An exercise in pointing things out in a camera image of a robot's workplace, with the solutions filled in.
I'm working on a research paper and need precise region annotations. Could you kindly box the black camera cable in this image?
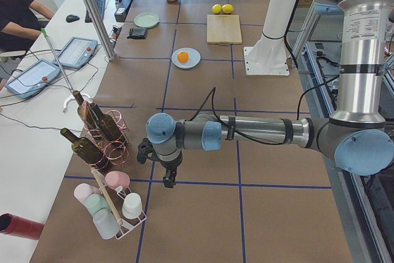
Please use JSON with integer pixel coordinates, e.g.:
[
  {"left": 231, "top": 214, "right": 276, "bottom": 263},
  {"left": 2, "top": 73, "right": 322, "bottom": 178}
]
[{"left": 187, "top": 87, "right": 290, "bottom": 145}]

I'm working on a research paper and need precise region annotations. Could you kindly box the grey cup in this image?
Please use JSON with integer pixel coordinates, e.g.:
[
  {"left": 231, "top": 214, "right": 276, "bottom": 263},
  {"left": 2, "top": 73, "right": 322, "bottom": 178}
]
[{"left": 92, "top": 209, "right": 120, "bottom": 240}]

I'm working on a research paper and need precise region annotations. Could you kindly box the black computer mouse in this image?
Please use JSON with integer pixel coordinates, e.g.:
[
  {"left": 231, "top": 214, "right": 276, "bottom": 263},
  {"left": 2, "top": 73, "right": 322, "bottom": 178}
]
[{"left": 65, "top": 14, "right": 80, "bottom": 23}]

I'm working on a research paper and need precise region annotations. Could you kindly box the upper yellow lemon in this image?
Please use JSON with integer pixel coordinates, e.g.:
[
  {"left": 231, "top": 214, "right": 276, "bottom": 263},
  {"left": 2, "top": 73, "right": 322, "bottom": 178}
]
[{"left": 222, "top": 4, "right": 234, "bottom": 14}]

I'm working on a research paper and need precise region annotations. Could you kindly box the teach pendant tablet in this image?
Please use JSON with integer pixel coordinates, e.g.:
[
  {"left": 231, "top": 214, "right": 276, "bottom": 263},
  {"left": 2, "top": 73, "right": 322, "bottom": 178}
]
[
  {"left": 57, "top": 36, "right": 98, "bottom": 70},
  {"left": 5, "top": 59, "right": 60, "bottom": 99}
]

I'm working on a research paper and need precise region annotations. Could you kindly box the black keyboard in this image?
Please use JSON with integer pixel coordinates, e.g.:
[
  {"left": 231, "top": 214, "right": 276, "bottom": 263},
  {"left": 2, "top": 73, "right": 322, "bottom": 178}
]
[{"left": 84, "top": 0, "right": 107, "bottom": 24}]

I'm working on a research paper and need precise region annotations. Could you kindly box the lower yellow lemon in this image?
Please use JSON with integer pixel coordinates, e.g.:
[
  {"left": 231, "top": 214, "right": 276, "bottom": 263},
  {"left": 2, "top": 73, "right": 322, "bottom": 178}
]
[{"left": 211, "top": 4, "right": 222, "bottom": 15}]

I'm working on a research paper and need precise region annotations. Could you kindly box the wooden cutting board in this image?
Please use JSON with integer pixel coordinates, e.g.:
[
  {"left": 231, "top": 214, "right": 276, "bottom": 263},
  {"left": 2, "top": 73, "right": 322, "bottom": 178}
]
[{"left": 207, "top": 15, "right": 243, "bottom": 44}]

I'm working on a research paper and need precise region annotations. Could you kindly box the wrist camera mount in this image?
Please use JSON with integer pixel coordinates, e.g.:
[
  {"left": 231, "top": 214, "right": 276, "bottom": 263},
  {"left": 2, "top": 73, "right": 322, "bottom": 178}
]
[{"left": 136, "top": 138, "right": 157, "bottom": 164}]

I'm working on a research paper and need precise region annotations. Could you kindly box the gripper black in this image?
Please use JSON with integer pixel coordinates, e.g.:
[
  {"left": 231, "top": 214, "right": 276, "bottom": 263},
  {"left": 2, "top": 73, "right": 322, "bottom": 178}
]
[{"left": 160, "top": 153, "right": 182, "bottom": 188}]

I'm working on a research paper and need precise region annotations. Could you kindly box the light blue plate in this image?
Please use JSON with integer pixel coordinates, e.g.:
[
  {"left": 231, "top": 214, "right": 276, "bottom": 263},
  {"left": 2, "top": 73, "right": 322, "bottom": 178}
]
[{"left": 171, "top": 47, "right": 201, "bottom": 70}]

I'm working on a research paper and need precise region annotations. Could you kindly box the metal rod green tip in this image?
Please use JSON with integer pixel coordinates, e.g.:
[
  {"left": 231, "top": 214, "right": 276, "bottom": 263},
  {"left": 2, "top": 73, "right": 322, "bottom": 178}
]
[{"left": 41, "top": 28, "right": 74, "bottom": 92}]

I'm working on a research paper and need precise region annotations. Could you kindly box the far teach pendant tablet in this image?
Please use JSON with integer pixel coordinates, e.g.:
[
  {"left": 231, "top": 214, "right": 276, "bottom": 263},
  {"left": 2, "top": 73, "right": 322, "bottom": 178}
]
[{"left": 57, "top": 36, "right": 98, "bottom": 70}]

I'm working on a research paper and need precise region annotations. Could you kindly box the copper wire bottle rack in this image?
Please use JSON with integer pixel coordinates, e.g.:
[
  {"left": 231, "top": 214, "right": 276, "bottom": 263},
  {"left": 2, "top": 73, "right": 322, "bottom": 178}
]
[{"left": 78, "top": 100, "right": 129, "bottom": 168}]

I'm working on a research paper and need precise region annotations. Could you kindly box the pale pink cup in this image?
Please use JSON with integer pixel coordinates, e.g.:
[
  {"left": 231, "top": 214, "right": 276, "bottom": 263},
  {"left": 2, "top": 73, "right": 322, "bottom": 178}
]
[{"left": 73, "top": 183, "right": 101, "bottom": 204}]

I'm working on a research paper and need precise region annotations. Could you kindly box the yellow lemon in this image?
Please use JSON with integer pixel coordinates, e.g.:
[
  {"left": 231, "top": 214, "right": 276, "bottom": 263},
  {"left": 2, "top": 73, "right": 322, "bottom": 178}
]
[
  {"left": 211, "top": 4, "right": 222, "bottom": 15},
  {"left": 222, "top": 4, "right": 234, "bottom": 14}
]

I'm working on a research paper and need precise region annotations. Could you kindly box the orange fruit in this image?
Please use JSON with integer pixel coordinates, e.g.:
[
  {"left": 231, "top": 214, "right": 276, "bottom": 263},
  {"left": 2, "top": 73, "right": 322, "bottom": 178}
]
[{"left": 177, "top": 51, "right": 189, "bottom": 63}]

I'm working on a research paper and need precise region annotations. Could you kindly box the seated person black shirt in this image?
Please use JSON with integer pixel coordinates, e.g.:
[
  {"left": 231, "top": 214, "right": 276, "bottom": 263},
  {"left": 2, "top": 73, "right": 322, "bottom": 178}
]
[{"left": 1, "top": 0, "right": 54, "bottom": 52}]

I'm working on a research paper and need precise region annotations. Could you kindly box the near teach pendant tablet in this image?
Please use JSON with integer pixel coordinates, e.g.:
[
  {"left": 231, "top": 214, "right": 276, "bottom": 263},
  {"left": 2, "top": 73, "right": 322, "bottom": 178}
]
[{"left": 5, "top": 59, "right": 60, "bottom": 99}]

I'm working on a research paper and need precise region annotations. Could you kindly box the light green plate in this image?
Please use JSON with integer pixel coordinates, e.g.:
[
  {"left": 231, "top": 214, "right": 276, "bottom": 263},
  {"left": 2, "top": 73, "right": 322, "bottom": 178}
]
[{"left": 134, "top": 12, "right": 159, "bottom": 28}]

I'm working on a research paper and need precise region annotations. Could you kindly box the red cylinder bottle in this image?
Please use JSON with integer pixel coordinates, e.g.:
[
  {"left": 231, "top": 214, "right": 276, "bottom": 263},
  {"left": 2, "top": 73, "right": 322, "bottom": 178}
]
[{"left": 1, "top": 213, "right": 44, "bottom": 240}]

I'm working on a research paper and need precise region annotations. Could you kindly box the white cup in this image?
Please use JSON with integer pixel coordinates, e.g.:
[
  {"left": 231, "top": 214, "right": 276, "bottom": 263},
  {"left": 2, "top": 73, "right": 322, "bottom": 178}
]
[{"left": 122, "top": 193, "right": 142, "bottom": 219}]

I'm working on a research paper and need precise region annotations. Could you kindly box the folded grey cloth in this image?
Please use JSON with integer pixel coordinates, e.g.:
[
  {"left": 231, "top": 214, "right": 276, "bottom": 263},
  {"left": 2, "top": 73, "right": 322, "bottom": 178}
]
[{"left": 127, "top": 27, "right": 148, "bottom": 39}]

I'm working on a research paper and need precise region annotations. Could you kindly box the dark glass wine bottle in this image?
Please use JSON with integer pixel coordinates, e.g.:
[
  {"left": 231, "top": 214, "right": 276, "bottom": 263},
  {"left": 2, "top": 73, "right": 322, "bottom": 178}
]
[{"left": 72, "top": 91, "right": 102, "bottom": 139}]

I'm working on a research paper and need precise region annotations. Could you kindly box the white wire cup rack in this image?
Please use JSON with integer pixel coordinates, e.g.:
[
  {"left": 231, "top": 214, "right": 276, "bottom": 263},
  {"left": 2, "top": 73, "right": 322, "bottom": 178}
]
[{"left": 84, "top": 169, "right": 147, "bottom": 240}]

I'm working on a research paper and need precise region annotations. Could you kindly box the green cup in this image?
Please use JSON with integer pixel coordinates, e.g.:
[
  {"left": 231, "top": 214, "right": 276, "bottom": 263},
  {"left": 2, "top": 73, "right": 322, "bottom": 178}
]
[{"left": 83, "top": 193, "right": 111, "bottom": 216}]

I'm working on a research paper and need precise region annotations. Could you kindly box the aluminium frame post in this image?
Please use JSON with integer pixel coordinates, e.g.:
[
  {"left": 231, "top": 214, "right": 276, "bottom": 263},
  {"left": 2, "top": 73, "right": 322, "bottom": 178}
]
[{"left": 83, "top": 0, "right": 115, "bottom": 61}]

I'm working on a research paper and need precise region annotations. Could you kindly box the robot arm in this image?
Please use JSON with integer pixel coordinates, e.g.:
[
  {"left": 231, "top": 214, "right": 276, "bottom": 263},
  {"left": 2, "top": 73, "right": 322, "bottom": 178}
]
[{"left": 137, "top": 0, "right": 393, "bottom": 188}]

